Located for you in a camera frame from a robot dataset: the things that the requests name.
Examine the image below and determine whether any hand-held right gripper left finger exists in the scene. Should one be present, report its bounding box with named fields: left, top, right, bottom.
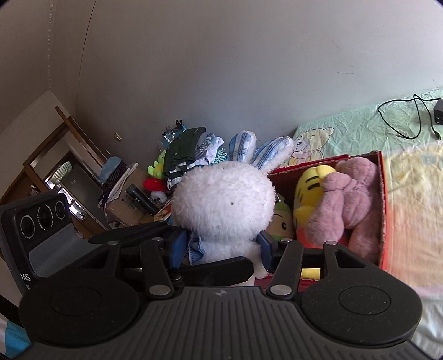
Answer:
left=74, top=229, right=189, bottom=301

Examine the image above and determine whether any bear print bed sheet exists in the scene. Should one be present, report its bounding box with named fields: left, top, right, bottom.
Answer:
left=285, top=89, right=443, bottom=289

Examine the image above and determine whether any green cow plush toy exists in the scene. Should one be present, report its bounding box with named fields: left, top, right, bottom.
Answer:
left=266, top=194, right=295, bottom=240

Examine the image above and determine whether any blue white cloth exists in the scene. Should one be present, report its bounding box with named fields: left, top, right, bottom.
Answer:
left=0, top=312, right=32, bottom=359

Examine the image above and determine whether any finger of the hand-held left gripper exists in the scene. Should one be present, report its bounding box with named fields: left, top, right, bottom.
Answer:
left=88, top=221, right=174, bottom=247
left=171, top=255, right=254, bottom=287

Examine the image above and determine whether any thin black cable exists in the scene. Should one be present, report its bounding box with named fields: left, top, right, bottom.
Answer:
left=377, top=94, right=443, bottom=141

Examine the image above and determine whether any brown cardboard box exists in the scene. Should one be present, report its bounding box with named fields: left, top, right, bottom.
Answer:
left=104, top=196, right=154, bottom=227

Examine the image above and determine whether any white fan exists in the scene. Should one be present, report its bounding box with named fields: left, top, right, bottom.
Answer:
left=55, top=162, right=72, bottom=182

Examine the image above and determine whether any yellow tiger plush toy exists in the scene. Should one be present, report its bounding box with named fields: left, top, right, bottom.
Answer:
left=292, top=165, right=338, bottom=281

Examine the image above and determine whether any black flashlight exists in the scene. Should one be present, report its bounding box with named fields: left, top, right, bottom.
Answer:
left=125, top=184, right=160, bottom=215

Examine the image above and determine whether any wooden furniture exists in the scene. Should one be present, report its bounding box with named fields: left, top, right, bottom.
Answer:
left=0, top=106, right=109, bottom=239

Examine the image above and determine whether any dark green cloth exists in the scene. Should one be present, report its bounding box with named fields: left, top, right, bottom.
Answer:
left=164, top=126, right=207, bottom=181

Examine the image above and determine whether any red toy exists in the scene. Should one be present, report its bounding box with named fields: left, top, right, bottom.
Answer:
left=143, top=178, right=167, bottom=192

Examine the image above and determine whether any pink plush toy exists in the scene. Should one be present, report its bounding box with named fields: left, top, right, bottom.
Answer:
left=305, top=157, right=383, bottom=259

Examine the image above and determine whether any green and red plush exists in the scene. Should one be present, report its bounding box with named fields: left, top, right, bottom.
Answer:
left=148, top=150, right=167, bottom=179

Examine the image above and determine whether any stack of folded clothes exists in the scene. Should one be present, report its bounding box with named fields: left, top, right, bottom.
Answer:
left=195, top=133, right=231, bottom=167

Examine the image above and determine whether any red cardboard box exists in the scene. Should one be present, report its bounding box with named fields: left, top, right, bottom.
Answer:
left=254, top=150, right=393, bottom=295

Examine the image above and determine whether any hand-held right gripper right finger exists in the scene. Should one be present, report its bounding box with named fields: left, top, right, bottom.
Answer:
left=259, top=229, right=374, bottom=299

